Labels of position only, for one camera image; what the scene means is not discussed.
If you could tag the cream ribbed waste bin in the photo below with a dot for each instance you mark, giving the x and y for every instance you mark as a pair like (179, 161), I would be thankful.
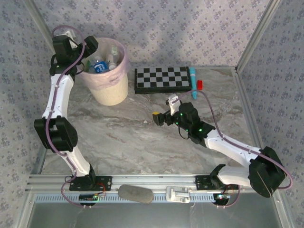
(111, 92)

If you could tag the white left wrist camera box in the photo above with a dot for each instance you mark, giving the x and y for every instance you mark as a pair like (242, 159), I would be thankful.
(70, 33)

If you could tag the small circuit board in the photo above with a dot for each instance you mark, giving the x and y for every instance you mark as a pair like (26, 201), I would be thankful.
(89, 197)
(222, 197)

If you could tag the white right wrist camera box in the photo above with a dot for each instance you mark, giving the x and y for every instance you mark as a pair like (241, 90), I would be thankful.
(172, 104)

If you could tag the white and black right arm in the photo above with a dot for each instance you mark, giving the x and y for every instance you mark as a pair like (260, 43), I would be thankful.
(228, 147)

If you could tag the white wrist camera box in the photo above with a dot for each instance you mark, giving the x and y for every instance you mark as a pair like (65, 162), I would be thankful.
(70, 33)
(172, 104)

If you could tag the white plastic bracket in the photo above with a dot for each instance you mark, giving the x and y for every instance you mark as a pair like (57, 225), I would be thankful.
(177, 193)

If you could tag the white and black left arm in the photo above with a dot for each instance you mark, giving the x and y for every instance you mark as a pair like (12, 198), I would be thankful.
(59, 95)

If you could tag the clear bottle green-white label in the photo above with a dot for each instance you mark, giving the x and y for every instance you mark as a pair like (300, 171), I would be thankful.
(114, 50)

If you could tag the blue-label bottle white cap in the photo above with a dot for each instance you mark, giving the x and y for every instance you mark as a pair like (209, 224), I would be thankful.
(101, 66)

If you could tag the green bottle yellow cap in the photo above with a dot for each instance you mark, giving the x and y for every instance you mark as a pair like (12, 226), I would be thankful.
(88, 63)

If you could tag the grey metal panel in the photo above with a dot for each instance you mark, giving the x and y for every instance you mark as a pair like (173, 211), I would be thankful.
(142, 216)

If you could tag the aluminium front rail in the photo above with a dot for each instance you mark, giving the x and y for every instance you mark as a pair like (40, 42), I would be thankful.
(154, 180)

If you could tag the grey oval pad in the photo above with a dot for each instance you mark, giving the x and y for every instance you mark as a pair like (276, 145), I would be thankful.
(135, 193)

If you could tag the aluminium frame corner post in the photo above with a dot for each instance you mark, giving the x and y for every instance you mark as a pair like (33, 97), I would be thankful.
(256, 35)
(40, 19)

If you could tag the black and grey chessboard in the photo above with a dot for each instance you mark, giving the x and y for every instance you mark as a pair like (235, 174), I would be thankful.
(161, 78)

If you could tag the red toy building brick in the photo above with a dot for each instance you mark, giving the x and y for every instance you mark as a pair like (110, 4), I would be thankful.
(200, 85)

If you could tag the clear bottle white label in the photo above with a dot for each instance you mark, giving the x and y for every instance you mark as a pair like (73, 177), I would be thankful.
(110, 60)

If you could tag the teal plastic marker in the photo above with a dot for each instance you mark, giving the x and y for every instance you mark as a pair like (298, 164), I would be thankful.
(193, 80)

